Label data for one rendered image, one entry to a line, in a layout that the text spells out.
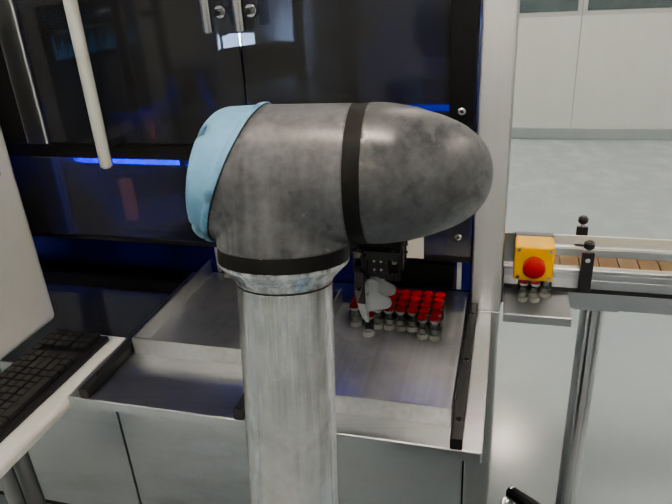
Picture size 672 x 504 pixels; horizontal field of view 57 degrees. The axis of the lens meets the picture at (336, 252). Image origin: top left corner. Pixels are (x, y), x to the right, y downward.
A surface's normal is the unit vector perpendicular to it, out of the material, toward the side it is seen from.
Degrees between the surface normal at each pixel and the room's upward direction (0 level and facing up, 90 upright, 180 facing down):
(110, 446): 90
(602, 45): 90
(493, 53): 90
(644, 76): 90
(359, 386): 0
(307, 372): 82
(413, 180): 78
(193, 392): 0
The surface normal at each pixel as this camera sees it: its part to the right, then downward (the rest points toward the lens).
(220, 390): -0.06, -0.91
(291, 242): 0.21, 0.25
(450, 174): 0.58, 0.18
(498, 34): -0.26, 0.42
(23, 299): 0.96, 0.06
